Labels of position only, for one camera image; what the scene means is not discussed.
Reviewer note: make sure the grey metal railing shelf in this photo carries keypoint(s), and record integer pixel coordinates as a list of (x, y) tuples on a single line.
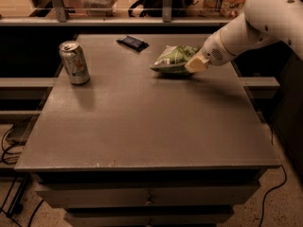
[(72, 13)]

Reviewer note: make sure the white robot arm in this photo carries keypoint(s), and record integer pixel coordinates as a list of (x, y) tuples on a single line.
[(262, 22)]

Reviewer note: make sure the grey drawer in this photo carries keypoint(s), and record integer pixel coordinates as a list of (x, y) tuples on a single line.
[(149, 217), (96, 195)]

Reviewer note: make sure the silver 7up soda can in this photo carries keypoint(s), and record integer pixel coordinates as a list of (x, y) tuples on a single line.
[(74, 62)]

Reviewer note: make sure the clear plastic container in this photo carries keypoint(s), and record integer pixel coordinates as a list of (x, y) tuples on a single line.
[(99, 7)]

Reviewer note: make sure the lower grey drawer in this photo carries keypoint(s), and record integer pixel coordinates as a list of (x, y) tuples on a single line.
[(149, 217)]

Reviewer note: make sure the upper grey drawer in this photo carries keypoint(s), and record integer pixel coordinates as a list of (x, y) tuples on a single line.
[(96, 195)]

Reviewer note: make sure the green jalapeno chip bag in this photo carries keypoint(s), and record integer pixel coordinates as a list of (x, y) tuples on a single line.
[(174, 58)]

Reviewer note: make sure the grey drawer cabinet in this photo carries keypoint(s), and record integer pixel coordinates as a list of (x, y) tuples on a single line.
[(130, 126)]

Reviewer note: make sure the dark blue snack wrapper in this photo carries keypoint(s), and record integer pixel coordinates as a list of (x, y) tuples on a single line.
[(134, 43)]

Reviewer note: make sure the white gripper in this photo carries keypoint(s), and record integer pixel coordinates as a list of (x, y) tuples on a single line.
[(214, 50)]

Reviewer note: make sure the black bag on shelf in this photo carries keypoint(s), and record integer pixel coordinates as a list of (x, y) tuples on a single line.
[(156, 8)]

